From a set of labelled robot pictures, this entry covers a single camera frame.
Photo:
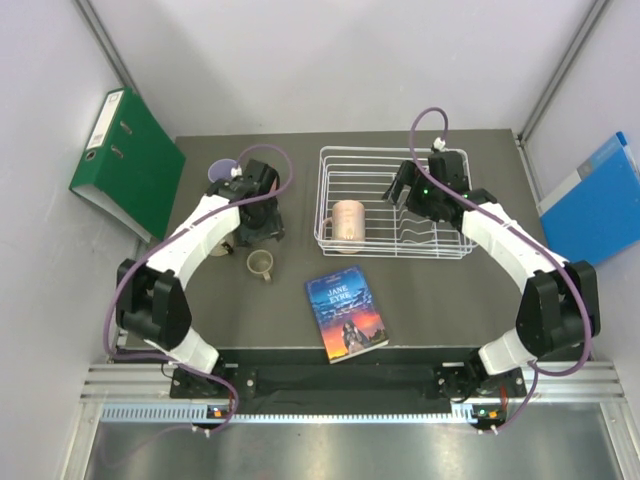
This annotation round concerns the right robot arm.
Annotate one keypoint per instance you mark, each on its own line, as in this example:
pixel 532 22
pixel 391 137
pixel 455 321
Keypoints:
pixel 559 305

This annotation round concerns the pink mug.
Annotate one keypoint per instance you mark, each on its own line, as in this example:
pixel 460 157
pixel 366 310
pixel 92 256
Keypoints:
pixel 347 221

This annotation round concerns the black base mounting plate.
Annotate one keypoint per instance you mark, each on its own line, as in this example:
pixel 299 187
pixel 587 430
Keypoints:
pixel 359 388

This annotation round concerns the aluminium frame rail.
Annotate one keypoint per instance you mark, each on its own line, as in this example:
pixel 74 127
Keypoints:
pixel 595 382

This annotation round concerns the Jane Eyre book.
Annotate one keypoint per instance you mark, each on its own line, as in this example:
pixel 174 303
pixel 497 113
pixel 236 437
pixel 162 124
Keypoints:
pixel 345 312

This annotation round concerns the blue folder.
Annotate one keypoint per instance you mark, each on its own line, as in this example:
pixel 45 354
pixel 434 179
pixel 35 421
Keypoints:
pixel 593 214

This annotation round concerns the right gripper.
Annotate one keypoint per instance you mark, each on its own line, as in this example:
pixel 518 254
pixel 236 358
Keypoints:
pixel 405 177

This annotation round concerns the green lever arch binder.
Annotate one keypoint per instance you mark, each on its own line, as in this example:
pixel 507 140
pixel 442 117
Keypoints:
pixel 130 168

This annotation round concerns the cream mug black handle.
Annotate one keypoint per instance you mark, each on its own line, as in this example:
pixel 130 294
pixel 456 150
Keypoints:
pixel 222 249

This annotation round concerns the white slotted cable duct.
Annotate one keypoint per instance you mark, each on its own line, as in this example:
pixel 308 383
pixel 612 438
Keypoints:
pixel 209 414

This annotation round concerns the small grey-beige cup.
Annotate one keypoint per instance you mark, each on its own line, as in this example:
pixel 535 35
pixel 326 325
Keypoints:
pixel 260 263

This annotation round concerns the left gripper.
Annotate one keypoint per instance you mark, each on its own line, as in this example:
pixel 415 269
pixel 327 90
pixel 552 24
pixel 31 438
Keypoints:
pixel 272 227

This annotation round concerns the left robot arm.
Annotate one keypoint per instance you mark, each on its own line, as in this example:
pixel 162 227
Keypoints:
pixel 151 302

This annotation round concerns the white wire dish rack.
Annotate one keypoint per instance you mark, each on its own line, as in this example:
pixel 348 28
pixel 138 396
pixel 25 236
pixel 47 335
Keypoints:
pixel 363 174

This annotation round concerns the lilac cup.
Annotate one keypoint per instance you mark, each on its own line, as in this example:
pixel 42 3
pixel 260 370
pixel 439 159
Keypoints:
pixel 224 169

